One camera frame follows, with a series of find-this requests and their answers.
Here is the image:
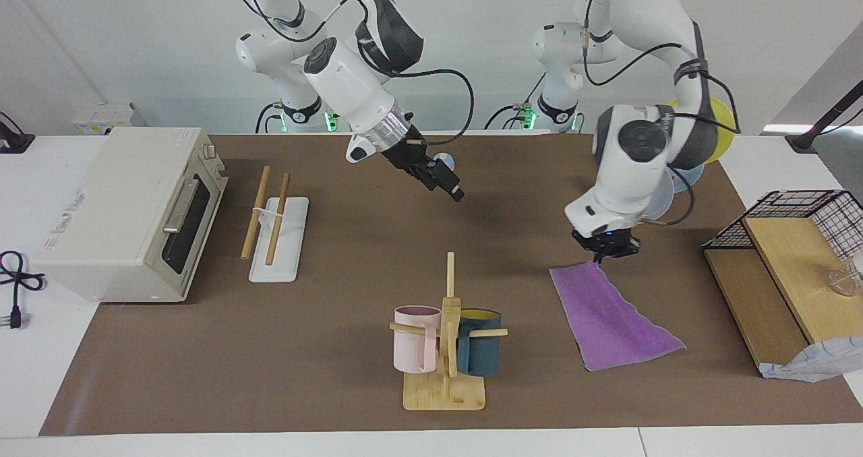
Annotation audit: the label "purple and grey towel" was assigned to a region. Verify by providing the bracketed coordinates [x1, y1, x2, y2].
[549, 262, 687, 372]

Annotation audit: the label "white towel rack wooden bars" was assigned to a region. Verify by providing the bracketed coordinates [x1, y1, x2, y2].
[241, 166, 309, 283]

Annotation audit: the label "grey plate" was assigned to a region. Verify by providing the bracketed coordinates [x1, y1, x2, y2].
[641, 167, 676, 219]

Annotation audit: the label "light blue plate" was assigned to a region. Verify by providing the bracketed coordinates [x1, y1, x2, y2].
[671, 162, 706, 192]

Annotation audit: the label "dark teal mug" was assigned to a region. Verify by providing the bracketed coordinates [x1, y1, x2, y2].
[457, 308, 503, 377]

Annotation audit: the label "yellow plate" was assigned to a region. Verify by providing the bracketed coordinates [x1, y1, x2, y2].
[667, 98, 736, 163]

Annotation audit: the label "wooden shelf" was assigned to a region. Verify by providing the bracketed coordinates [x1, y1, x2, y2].
[703, 216, 863, 377]

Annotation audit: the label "pink mug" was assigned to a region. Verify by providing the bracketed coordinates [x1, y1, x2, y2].
[394, 305, 442, 374]

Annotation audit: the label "brown table mat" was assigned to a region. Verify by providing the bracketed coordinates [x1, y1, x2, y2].
[38, 133, 863, 436]

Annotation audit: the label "wooden mug tree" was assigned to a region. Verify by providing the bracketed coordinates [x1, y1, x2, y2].
[389, 252, 508, 411]

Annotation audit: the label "marble pattern paper sheet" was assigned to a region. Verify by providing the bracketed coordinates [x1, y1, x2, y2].
[761, 336, 863, 382]

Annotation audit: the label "clear glass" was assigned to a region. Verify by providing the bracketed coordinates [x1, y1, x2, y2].
[828, 251, 863, 297]

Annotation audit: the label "beige toaster oven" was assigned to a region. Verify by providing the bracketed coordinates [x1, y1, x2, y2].
[32, 127, 229, 303]

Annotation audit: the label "black base cable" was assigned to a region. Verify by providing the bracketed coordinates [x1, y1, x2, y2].
[483, 71, 547, 131]
[255, 103, 284, 134]

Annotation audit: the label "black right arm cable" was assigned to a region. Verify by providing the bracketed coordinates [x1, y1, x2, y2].
[388, 68, 475, 146]

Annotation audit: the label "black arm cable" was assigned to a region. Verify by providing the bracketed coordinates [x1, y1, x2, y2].
[583, 12, 742, 227]
[388, 68, 475, 146]

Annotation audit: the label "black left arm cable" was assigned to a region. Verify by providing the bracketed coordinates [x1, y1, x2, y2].
[583, 12, 742, 227]

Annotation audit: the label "black wire basket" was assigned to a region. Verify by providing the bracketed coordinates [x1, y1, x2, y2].
[701, 189, 863, 262]

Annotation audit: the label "black camera stand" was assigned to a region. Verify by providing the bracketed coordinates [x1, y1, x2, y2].
[785, 80, 863, 153]

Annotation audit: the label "black clamp mount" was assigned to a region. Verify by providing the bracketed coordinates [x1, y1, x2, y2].
[0, 112, 36, 154]

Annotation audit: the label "black power cord with plug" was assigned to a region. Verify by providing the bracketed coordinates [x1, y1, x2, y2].
[0, 251, 47, 330]

